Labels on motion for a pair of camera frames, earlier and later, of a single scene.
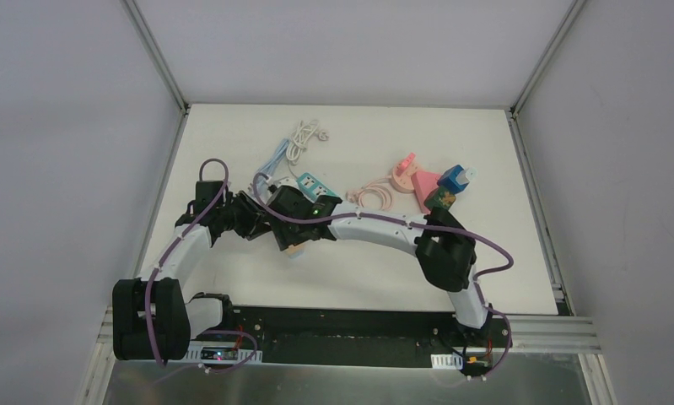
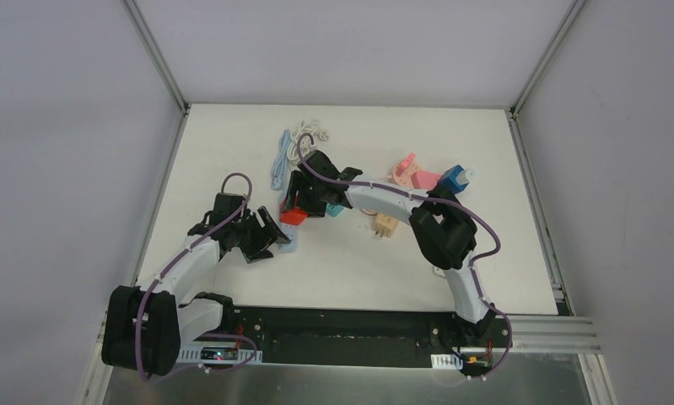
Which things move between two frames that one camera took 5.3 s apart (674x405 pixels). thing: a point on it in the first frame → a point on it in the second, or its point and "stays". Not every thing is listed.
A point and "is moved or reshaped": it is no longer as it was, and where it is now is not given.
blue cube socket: x=448 y=180 stays
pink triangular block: x=423 y=181 stays
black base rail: x=349 y=337 stays
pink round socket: x=401 y=180 stays
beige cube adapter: x=295 y=251 is moved or reshaped
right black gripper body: x=283 y=235 → x=305 y=197
